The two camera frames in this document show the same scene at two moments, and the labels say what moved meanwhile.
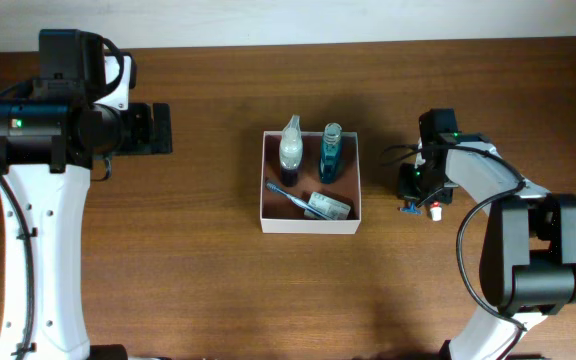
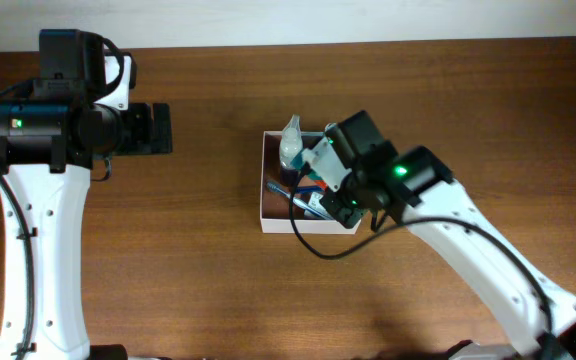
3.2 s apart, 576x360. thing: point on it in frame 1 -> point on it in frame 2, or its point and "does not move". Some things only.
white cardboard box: x=310 y=182 does not move
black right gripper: x=407 y=185 -> x=343 y=210
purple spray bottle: x=291 y=152 does not move
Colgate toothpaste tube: x=436 y=211 -> x=300 y=164
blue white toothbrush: x=297 y=201 does not move
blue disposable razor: x=411 y=209 -> x=309 y=189
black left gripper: x=160 y=128 does not move
